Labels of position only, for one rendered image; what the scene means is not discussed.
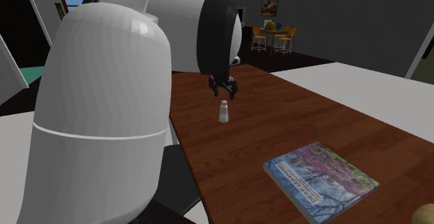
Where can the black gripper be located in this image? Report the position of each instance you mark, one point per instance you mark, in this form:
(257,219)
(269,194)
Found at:
(222,81)

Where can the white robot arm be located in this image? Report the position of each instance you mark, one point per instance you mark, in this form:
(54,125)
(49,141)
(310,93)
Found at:
(101,91)

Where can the white salt shaker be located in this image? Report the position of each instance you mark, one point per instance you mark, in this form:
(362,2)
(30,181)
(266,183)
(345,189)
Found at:
(223,112)

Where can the brown wooden table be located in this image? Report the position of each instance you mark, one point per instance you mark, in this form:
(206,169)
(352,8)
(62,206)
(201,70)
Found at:
(271,131)

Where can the orange chair with metal legs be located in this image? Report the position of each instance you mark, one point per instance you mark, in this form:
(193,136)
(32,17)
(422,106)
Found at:
(285,41)
(258,37)

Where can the small wooden dining table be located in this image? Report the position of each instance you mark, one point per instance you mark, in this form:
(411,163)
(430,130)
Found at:
(271,33)

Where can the dark robot stand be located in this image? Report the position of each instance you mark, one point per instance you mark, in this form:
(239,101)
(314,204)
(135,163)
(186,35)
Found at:
(176,182)

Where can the book with purple tree cover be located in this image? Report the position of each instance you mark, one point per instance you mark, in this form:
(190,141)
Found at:
(322,182)

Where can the brown potato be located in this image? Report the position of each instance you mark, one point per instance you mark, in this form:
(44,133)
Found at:
(423,215)

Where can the orange wall picture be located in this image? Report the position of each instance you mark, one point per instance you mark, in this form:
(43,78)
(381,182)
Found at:
(269,7)

